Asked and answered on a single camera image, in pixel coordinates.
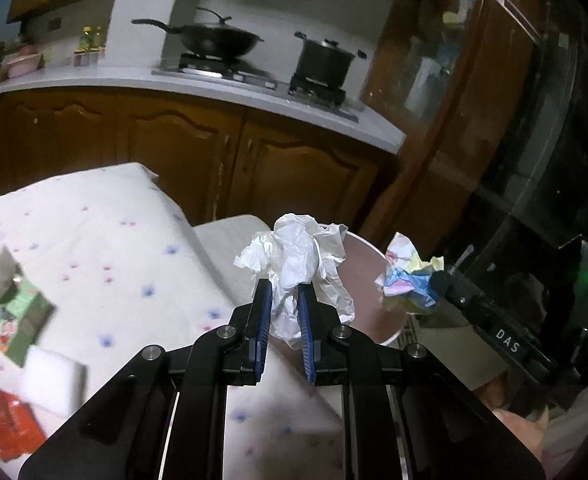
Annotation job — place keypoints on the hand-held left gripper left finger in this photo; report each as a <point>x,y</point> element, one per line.
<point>263,330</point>

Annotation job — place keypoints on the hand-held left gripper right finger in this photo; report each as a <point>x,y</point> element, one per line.
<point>306,340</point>

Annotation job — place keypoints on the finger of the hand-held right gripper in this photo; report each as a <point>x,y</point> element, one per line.
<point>454,290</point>

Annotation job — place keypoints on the colourful paper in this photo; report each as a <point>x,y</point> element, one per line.
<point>404,275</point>

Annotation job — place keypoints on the white paper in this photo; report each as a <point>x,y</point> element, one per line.
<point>294,250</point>

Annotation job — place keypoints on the white round bin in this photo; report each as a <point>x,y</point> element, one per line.
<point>369,270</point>

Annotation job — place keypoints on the green snack packet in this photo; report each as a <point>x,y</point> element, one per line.
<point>9,335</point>

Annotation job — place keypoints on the person's right hand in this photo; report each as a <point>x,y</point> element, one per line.
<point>521,435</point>

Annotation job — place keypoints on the white dotted cloth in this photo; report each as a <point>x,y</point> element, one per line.
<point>124,260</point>

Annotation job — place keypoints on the wooden lower kitchen cabinets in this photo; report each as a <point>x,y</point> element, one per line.
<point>174,150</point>

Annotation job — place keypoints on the white foam block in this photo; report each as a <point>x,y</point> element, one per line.
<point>54,380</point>

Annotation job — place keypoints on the gas stove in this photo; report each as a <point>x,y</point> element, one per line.
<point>254,77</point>

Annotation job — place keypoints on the black cooking pot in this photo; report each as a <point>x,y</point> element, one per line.
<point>324,60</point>

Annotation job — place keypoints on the red packet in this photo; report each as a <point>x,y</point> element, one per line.
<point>9,420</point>

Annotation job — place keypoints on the black wok with lid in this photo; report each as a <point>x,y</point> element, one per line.
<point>219,40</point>

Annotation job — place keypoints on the white kitchen countertop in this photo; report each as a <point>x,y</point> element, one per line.
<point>99,77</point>

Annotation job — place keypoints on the seasoning bottle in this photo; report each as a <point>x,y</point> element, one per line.
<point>86,42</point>
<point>99,42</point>

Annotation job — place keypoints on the pink container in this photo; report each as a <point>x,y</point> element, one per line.
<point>24,62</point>

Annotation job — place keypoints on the wall socket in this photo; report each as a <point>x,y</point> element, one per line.
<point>54,23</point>

